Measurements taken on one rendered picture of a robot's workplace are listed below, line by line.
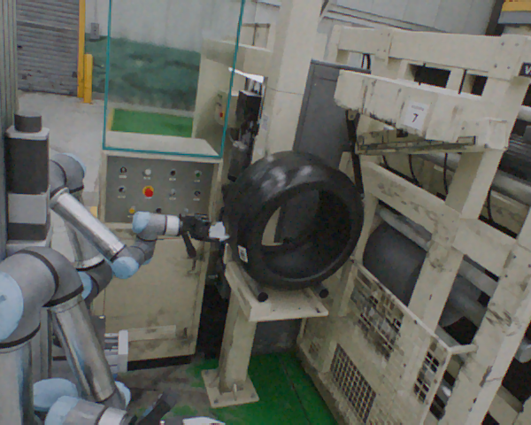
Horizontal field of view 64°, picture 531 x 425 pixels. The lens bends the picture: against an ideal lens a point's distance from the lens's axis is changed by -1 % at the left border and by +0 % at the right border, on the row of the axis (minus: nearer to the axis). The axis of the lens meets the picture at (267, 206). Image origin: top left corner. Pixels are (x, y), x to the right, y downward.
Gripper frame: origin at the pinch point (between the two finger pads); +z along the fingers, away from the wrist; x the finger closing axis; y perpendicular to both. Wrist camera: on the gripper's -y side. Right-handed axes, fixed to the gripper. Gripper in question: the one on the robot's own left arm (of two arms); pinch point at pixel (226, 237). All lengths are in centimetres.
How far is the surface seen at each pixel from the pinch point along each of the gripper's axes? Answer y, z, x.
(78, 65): -50, -70, 917
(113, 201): -14, -37, 56
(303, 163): 36.3, 19.4, -5.3
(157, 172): 4, -20, 56
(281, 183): 28.2, 10.8, -9.7
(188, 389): -109, 18, 34
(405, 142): 54, 54, -14
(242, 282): -22.4, 15.2, 5.5
